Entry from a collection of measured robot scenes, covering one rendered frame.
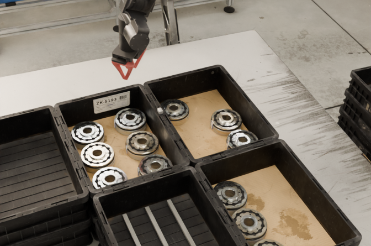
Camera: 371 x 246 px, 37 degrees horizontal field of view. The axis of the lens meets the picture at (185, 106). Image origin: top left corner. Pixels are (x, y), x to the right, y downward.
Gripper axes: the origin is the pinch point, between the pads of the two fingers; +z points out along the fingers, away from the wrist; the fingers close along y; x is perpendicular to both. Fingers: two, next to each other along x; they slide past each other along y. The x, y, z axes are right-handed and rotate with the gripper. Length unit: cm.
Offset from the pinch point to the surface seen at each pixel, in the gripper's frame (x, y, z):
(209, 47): -4, 72, 37
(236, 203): -42, -19, 20
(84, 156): 5.8, -20.2, 20.3
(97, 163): 0.9, -21.3, 20.2
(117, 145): 0.2, -9.2, 23.2
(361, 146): -79, 81, 76
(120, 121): 2.7, -1.9, 20.1
